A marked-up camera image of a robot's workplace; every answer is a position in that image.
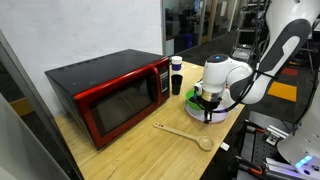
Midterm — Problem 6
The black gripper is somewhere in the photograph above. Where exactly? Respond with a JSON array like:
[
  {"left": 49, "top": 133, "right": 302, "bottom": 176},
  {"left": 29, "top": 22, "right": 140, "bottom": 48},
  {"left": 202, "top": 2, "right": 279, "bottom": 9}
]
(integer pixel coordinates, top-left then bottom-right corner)
[{"left": 200, "top": 98, "right": 221, "bottom": 125}]

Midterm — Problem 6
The lilac round plate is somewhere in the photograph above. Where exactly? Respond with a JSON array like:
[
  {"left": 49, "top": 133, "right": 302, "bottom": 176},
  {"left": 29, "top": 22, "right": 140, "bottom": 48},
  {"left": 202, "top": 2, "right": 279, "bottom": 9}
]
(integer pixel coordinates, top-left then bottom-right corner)
[{"left": 184, "top": 100, "right": 232, "bottom": 125}]

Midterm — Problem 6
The dark green bowl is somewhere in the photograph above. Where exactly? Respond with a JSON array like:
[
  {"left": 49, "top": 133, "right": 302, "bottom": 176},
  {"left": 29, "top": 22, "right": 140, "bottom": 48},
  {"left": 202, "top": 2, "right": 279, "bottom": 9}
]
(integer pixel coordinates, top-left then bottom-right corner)
[{"left": 185, "top": 89, "right": 204, "bottom": 112}]

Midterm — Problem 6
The black microwave oven body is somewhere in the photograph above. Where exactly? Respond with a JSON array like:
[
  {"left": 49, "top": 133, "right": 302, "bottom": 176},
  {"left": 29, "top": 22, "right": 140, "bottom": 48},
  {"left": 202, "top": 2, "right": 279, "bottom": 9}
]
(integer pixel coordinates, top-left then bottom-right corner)
[{"left": 44, "top": 48, "right": 171, "bottom": 151}]

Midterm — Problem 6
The wooden spoon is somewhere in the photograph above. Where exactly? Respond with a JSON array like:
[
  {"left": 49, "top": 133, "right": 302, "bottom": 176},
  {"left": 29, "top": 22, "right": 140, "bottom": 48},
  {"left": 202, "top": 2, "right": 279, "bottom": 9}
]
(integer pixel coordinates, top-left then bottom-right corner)
[{"left": 152, "top": 122, "right": 215, "bottom": 152}]

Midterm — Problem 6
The black cup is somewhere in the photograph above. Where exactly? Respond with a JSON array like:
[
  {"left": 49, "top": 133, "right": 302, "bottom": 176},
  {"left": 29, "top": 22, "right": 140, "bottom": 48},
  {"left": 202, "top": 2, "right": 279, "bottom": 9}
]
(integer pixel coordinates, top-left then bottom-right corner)
[{"left": 170, "top": 73, "right": 184, "bottom": 96}]

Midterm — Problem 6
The white paper cup purple band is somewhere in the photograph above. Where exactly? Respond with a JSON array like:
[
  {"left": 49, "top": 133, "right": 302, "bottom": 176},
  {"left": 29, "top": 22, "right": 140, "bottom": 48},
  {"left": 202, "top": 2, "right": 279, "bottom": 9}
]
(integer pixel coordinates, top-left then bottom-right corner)
[{"left": 170, "top": 55, "right": 184, "bottom": 72}]

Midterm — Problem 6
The black perforated breadboard table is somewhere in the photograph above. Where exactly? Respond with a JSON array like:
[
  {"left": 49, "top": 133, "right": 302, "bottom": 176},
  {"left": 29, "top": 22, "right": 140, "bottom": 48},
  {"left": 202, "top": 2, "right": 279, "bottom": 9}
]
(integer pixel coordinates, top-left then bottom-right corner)
[{"left": 233, "top": 110, "right": 303, "bottom": 180}]

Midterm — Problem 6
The clear plastic bin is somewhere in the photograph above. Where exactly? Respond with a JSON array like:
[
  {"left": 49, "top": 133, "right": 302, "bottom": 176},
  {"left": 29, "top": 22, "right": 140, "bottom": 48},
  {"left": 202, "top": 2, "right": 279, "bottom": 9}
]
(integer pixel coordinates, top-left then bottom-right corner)
[{"left": 232, "top": 46, "right": 252, "bottom": 63}]

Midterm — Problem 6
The blue bin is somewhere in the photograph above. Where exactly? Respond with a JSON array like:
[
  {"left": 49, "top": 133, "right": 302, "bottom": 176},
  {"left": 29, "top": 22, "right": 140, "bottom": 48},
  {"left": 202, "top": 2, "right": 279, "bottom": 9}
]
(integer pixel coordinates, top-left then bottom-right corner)
[{"left": 184, "top": 32, "right": 196, "bottom": 50}]

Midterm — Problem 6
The metal shelving rack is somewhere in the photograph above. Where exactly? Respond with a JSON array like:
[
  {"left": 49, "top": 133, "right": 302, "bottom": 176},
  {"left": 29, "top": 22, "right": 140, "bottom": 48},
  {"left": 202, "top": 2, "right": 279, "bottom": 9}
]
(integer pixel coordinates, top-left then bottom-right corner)
[{"left": 231, "top": 0, "right": 272, "bottom": 63}]

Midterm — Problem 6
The white wrist bracket red knob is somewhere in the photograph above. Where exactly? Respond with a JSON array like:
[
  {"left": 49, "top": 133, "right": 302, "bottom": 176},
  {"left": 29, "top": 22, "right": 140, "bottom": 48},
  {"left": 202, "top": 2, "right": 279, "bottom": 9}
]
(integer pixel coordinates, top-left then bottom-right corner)
[{"left": 221, "top": 87, "right": 242, "bottom": 108}]

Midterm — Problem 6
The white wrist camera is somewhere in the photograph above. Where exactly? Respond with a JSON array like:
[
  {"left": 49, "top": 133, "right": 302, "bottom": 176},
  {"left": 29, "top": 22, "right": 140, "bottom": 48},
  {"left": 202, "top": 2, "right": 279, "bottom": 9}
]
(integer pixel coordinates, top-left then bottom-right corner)
[{"left": 193, "top": 79, "right": 204, "bottom": 94}]

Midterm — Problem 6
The black arm cable blue tape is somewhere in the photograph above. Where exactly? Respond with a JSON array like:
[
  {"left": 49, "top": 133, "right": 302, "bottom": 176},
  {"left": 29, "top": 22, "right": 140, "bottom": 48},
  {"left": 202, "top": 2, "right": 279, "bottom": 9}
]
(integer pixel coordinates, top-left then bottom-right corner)
[{"left": 191, "top": 39, "right": 278, "bottom": 114}]

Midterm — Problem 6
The orange handled tool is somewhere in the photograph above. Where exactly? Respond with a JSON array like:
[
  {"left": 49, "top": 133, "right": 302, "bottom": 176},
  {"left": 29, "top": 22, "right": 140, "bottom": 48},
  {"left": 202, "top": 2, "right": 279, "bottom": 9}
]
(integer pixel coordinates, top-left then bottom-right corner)
[{"left": 234, "top": 155, "right": 264, "bottom": 177}]

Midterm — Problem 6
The silver aluminium bracket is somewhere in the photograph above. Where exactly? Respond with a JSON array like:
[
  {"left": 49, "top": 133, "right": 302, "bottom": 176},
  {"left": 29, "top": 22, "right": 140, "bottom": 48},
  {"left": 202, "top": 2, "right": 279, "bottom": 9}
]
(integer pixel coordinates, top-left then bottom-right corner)
[{"left": 264, "top": 124, "right": 290, "bottom": 146}]

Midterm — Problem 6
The silver aluminium rail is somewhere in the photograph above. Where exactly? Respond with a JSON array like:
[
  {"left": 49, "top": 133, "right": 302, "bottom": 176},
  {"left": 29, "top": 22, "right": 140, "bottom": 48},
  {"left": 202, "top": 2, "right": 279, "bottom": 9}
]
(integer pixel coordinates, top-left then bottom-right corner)
[{"left": 264, "top": 156, "right": 303, "bottom": 180}]

